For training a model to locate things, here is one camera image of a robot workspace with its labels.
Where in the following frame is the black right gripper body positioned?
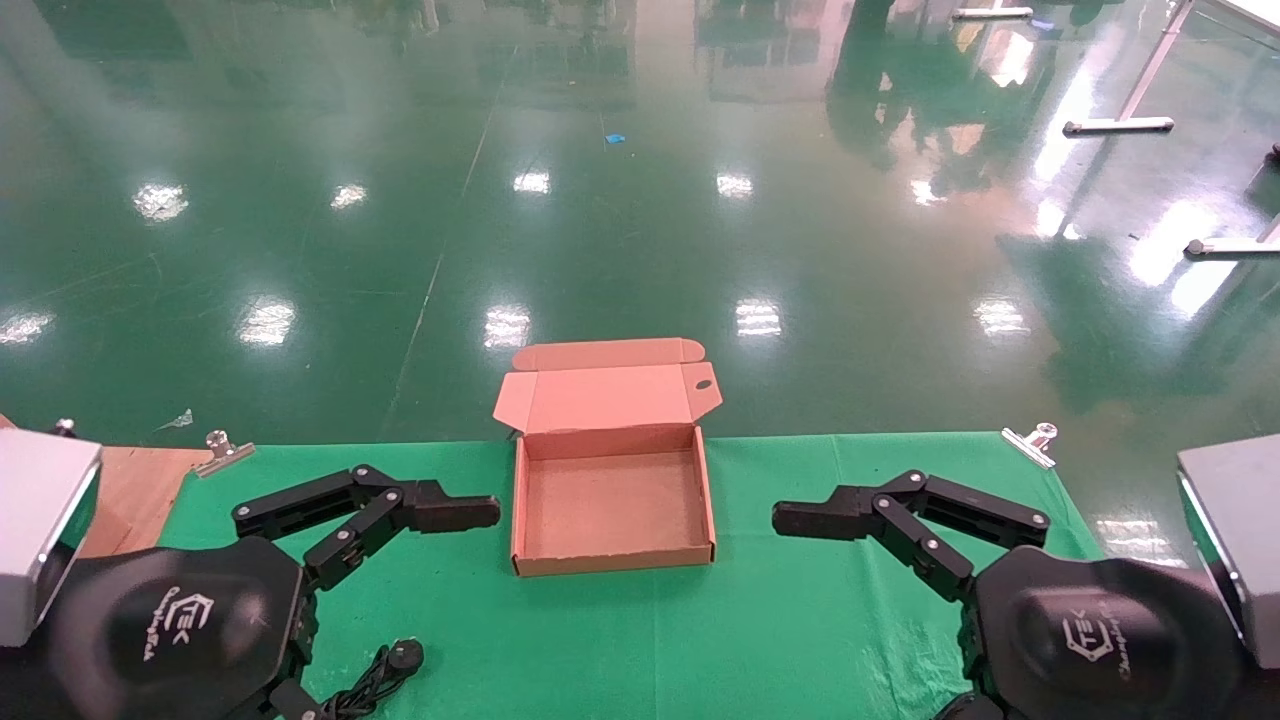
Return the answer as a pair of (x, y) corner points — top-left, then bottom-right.
(962, 548), (1251, 720)

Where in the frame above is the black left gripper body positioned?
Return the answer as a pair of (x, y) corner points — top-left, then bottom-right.
(45, 537), (319, 720)

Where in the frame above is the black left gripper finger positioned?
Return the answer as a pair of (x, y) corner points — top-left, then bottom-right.
(232, 465), (501, 591)
(262, 680), (326, 720)

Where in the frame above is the black power cable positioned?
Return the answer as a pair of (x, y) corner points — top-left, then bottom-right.
(320, 638), (427, 720)

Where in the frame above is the open brown cardboard box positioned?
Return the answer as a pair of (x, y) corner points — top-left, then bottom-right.
(492, 337), (723, 578)

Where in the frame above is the silver binder clip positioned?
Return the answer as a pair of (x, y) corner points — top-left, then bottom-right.
(193, 430), (256, 479)
(1002, 422), (1059, 469)

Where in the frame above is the green table cloth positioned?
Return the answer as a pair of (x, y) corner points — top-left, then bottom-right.
(158, 432), (1103, 720)

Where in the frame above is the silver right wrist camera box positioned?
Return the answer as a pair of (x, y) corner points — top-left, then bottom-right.
(1178, 435), (1280, 669)

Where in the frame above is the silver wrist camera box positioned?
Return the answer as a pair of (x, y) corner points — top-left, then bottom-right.
(0, 430), (103, 647)
(1178, 435), (1280, 669)

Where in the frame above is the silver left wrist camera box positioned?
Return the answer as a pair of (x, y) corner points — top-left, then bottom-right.
(0, 430), (103, 647)

